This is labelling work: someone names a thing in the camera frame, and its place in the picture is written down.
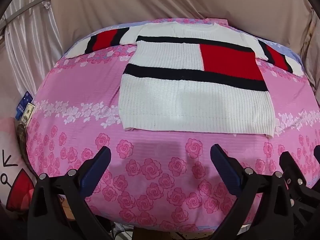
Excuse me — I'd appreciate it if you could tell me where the blue packet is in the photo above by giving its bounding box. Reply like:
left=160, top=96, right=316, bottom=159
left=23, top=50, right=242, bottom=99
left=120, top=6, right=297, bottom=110
left=15, top=91, right=34, bottom=120

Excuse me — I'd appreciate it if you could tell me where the metal pole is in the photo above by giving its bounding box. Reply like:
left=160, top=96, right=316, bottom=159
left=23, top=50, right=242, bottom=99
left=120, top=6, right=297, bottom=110
left=0, top=0, right=51, bottom=22

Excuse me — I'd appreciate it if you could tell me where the pink cartoon print pillow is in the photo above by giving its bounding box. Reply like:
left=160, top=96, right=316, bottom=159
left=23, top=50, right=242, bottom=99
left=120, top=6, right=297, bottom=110
left=0, top=116, right=38, bottom=221

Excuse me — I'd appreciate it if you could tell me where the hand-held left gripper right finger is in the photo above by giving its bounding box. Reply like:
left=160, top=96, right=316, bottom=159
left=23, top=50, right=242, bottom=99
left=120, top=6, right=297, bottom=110
left=210, top=144, right=294, bottom=240

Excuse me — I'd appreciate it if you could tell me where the pink floral bedsheet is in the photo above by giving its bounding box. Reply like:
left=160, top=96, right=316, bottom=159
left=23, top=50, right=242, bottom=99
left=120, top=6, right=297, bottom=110
left=25, top=17, right=320, bottom=233

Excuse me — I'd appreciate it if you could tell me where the banknote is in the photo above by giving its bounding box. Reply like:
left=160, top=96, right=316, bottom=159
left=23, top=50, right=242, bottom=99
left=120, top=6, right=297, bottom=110
left=21, top=102, right=36, bottom=125

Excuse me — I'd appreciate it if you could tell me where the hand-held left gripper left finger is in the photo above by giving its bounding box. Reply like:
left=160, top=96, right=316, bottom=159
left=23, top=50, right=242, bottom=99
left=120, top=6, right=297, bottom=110
left=27, top=145, right=112, bottom=240

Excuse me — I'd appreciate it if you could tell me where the white red black knit sweater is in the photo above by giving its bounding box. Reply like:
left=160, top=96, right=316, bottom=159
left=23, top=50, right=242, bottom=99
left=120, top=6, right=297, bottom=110
left=65, top=22, right=304, bottom=138

